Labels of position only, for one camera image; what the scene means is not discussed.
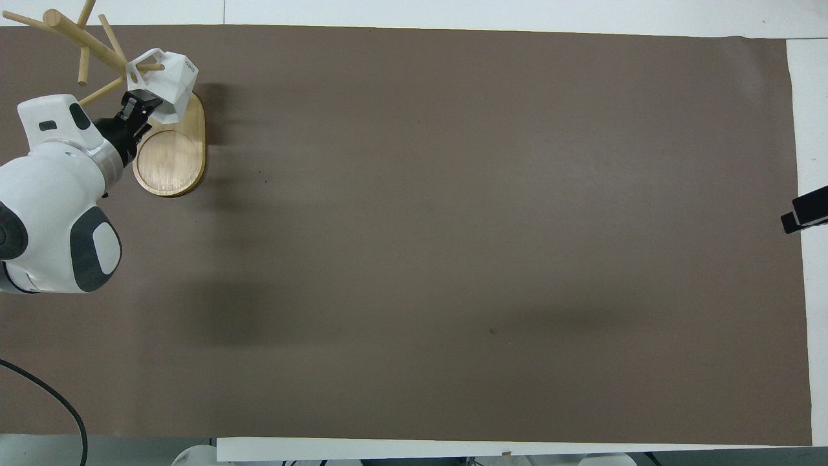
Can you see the wooden cup rack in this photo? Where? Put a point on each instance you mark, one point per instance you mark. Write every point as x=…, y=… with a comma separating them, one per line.
x=171, y=152

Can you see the white faceted cup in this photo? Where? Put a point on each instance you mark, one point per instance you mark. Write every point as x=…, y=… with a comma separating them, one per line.
x=169, y=84

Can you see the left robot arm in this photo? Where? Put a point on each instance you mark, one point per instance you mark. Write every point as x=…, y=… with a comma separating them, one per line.
x=45, y=188

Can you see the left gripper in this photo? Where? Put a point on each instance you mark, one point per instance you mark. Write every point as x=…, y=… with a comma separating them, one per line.
x=115, y=134

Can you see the black stand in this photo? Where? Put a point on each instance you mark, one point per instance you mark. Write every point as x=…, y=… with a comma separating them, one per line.
x=808, y=210

